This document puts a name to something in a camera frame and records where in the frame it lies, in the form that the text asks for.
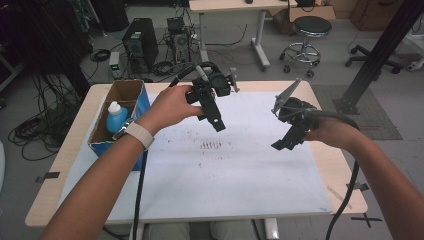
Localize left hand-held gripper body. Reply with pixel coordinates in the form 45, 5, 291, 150
184, 61, 241, 105

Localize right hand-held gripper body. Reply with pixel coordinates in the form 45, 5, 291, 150
271, 78, 320, 134

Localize blue bottle with white cap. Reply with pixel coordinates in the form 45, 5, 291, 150
105, 100, 130, 134

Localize blue cardboard box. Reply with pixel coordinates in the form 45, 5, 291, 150
87, 79, 152, 172

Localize person's left hand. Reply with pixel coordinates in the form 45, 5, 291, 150
136, 84, 205, 136

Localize person's right hand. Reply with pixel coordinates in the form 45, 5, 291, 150
304, 116, 363, 151

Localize open computer case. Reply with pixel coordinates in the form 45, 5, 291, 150
165, 16, 194, 65

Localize white paper sheet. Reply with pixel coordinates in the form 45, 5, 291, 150
58, 91, 334, 224

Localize grey floor mat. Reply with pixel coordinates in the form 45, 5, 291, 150
310, 84, 404, 141

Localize light wooden desk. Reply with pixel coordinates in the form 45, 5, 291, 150
188, 0, 298, 72

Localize white table leg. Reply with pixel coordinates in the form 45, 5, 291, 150
264, 217, 280, 240

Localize black round stool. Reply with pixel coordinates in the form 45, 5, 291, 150
279, 15, 333, 79

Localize black computer tower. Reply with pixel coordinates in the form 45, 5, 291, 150
121, 17, 160, 74

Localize black office chair base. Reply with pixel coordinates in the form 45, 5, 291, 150
344, 44, 405, 75

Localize black metal stand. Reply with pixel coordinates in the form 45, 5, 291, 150
332, 0, 424, 115

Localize open brown cardboard box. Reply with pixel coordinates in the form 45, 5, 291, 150
271, 3, 337, 36

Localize small grey power device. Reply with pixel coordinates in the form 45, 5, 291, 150
108, 50, 122, 80

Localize black tape cross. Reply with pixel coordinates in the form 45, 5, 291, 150
350, 212, 383, 229

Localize person's light grey pants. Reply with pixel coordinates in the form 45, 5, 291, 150
144, 220, 259, 240

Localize closed brown cardboard box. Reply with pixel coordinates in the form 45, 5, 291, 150
349, 0, 406, 32

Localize black tape strip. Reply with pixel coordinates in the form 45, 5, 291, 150
34, 171, 61, 184

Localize wristwatch with white strap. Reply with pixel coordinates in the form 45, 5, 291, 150
112, 119, 156, 151

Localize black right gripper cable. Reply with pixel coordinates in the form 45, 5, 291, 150
304, 108, 362, 240

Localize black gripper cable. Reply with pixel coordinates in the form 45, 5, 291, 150
304, 108, 362, 240
132, 61, 221, 240

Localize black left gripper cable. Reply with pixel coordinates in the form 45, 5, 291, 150
132, 61, 221, 240

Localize small black cable coil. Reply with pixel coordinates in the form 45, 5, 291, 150
89, 48, 112, 63

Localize bundle of black floor cables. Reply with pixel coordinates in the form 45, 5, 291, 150
7, 71, 88, 162

